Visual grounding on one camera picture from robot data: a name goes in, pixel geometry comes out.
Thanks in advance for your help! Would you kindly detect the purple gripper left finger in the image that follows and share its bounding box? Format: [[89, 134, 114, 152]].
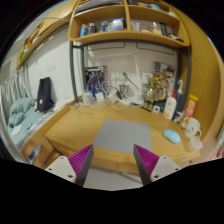
[[46, 145, 94, 186]]

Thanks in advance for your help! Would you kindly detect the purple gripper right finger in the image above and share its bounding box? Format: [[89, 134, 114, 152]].
[[133, 145, 180, 185]]

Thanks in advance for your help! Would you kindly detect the light blue computer mouse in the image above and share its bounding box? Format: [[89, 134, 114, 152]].
[[163, 129, 181, 144]]

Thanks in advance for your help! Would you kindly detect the grey mouse pad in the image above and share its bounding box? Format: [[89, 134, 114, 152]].
[[93, 119, 152, 153]]

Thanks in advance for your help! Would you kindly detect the wooden desk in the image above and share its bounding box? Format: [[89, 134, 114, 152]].
[[22, 105, 200, 173]]

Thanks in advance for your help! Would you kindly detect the clear plastic cup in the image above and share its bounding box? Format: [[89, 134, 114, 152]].
[[189, 136, 203, 152]]

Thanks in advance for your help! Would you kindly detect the white mug with pattern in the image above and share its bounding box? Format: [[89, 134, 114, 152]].
[[185, 118, 201, 138]]

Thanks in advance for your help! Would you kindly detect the white lotion bottle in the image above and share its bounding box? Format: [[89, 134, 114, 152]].
[[163, 90, 177, 120]]

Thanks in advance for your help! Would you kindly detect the black backpack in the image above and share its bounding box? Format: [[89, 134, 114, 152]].
[[37, 77, 54, 112]]

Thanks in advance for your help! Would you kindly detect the orange snack canister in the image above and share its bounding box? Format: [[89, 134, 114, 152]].
[[185, 94, 199, 118]]

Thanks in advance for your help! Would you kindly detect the golden robot figure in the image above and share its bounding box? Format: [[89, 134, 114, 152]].
[[143, 77, 159, 111]]

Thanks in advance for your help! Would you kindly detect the white power adapter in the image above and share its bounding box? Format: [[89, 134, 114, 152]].
[[95, 92, 105, 102]]

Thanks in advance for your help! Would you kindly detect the dark spray bottle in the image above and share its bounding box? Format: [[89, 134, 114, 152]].
[[176, 79, 183, 111]]

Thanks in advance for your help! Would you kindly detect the bed with teal sheet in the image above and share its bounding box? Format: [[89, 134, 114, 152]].
[[0, 72, 54, 150]]

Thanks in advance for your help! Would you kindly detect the teal pillow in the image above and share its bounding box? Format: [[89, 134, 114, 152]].
[[8, 97, 33, 128]]

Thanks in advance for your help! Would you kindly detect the blue robot poster box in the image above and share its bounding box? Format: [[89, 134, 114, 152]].
[[85, 66, 107, 95]]

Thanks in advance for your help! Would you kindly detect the colourful poster on wall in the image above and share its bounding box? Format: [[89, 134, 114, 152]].
[[154, 62, 175, 92]]

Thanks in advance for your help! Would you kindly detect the wooden wall shelf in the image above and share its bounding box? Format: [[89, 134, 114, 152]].
[[68, 0, 190, 49]]

